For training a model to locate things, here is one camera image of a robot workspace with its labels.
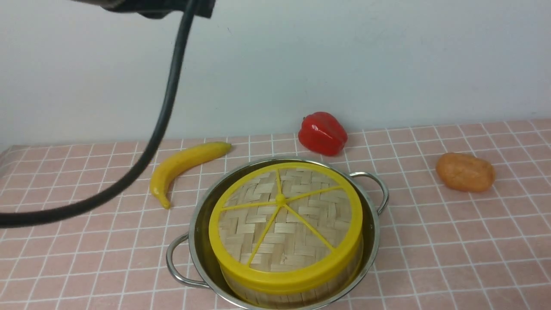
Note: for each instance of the yellow woven bamboo steamer lid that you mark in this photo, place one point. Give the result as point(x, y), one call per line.
point(286, 228)

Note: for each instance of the yellow rimmed bamboo steamer basket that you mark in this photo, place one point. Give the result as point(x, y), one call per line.
point(281, 299)

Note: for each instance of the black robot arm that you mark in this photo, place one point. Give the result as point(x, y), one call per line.
point(155, 9)

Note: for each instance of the stainless steel pot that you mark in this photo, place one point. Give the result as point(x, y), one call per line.
point(191, 260)

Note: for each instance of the red bell pepper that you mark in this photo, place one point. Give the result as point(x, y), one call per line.
point(322, 133)

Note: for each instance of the yellow plastic banana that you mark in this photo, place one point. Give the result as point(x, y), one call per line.
point(167, 171)

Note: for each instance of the pink checkered tablecloth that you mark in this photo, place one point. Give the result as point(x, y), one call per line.
point(441, 249)

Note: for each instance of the orange brown potato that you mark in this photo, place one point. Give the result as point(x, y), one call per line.
point(465, 173)

